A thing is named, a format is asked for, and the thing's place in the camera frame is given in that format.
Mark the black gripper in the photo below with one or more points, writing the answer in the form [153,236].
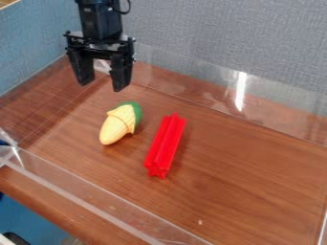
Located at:
[83,49]

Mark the yellow toy corn cob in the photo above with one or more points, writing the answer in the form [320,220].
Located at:
[122,121]

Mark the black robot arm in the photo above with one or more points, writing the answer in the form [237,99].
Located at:
[101,19]

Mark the red star-shaped plastic block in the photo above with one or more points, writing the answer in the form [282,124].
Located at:
[165,145]

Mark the clear acrylic corner bracket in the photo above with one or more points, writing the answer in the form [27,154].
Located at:
[102,66]

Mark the clear acrylic left bracket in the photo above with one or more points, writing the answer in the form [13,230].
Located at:
[10,149]

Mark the clear acrylic back wall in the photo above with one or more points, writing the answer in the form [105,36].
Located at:
[290,108]

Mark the clear acrylic wall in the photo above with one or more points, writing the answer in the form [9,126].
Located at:
[290,108]
[63,193]

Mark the clear acrylic front wall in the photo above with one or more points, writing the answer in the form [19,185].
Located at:
[63,193]

